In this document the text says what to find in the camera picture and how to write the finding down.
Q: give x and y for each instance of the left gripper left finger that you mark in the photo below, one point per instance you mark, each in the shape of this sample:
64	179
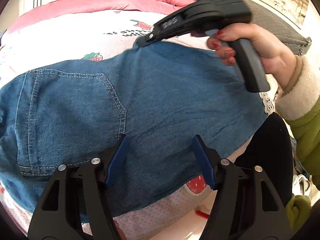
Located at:
74	203

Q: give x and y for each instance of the pink rolled quilt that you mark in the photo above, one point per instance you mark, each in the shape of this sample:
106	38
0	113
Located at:
62	7

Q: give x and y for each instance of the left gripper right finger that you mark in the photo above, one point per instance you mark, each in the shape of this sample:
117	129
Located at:
246	206

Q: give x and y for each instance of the blue denim pants lace trim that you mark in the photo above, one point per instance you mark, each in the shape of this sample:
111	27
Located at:
160	96

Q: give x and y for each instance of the pink strawberry print bed sheet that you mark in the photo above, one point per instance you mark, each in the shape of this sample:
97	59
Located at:
99	36

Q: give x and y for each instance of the green sleeve right forearm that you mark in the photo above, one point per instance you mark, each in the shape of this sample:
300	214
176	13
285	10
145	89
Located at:
298	105

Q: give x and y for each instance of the right hand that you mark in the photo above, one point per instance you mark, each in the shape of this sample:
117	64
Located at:
277	59

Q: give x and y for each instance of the grey quilted headboard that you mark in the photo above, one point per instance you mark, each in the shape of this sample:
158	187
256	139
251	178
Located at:
284	29

